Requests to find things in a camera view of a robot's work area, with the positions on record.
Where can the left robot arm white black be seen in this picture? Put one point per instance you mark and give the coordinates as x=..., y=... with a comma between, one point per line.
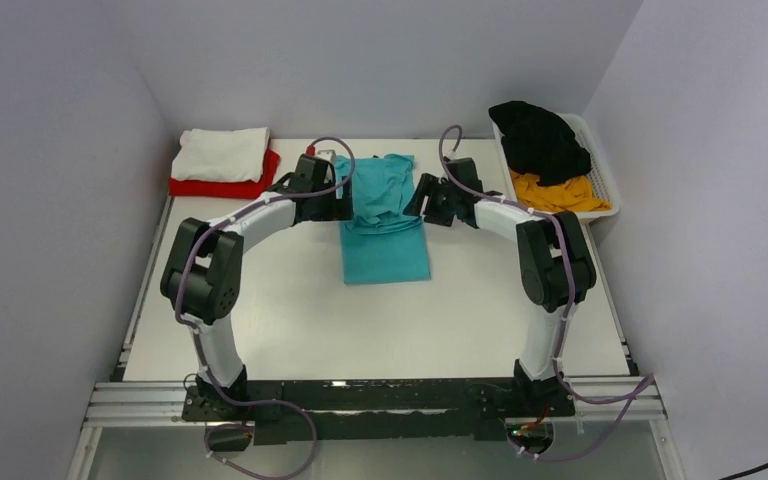
x=203, y=273

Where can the red folded t shirt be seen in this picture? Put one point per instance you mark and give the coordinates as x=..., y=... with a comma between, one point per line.
x=247, y=190

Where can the teal t shirt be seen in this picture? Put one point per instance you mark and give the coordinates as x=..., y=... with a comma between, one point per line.
x=380, y=244

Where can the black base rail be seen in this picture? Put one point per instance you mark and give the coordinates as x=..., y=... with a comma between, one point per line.
x=282, y=411

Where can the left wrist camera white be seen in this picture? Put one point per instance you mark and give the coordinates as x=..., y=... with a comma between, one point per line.
x=328, y=155

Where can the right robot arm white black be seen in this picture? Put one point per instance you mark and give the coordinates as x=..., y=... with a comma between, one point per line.
x=555, y=264

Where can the black t shirt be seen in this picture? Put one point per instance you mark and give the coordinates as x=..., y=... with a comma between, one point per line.
x=539, y=142

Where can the white folded t shirt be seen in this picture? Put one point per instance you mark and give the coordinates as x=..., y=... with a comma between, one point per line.
x=221, y=156

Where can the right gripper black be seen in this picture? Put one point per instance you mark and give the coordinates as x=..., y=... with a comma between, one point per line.
x=428, y=185

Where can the white plastic basket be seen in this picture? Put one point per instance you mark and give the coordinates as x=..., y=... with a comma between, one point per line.
x=601, y=178

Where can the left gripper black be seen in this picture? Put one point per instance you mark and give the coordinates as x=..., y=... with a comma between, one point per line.
x=340, y=209

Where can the yellow t shirt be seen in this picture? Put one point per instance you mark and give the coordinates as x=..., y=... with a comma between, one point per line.
x=575, y=195

